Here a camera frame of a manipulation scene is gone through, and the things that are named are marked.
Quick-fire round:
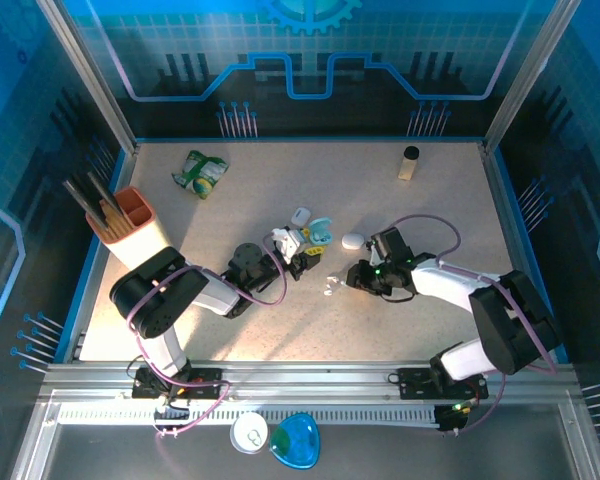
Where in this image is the blue oval earbud case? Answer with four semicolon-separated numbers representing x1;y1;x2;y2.
307;216;334;247

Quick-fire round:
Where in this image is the small bottle with black cap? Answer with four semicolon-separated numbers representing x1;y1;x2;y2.
397;145;421;182

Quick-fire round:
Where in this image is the green and white snack bag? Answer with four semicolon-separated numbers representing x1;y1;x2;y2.
171;149;230;200

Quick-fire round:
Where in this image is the orange and white utensil holder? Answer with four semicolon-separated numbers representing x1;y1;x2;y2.
86;185;178;269

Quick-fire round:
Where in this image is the wooden chopstick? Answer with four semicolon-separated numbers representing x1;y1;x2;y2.
98;198;126;241
110;203;136;236

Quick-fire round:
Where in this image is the black chopstick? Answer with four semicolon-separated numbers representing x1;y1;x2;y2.
86;171;127;217
62;178;112;232

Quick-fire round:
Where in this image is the blue heart-shaped container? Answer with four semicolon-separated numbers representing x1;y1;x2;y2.
268;412;321;471

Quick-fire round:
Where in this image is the white round lid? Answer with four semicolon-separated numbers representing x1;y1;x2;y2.
229;412;270;455

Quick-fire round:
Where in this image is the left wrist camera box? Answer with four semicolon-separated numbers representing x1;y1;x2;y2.
271;227;306;264

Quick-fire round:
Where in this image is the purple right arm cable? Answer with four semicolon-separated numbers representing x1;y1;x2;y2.
387;214;556;436

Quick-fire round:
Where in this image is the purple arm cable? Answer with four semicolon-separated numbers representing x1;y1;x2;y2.
387;214;556;436
127;232;287;442

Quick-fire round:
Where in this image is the aluminium mounting rail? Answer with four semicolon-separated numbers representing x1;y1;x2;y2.
38;360;581;404

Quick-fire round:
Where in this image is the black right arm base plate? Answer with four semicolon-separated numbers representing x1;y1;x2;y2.
397;367;489;401

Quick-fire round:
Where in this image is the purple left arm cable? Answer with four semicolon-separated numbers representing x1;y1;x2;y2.
127;232;287;442

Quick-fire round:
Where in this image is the white slotted cable duct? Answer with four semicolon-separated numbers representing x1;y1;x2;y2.
54;405;441;427

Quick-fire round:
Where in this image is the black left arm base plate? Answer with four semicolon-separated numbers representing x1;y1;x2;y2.
131;368;226;400

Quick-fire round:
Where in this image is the aluminium frame post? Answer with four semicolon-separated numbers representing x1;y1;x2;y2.
34;0;140;155
483;0;584;155

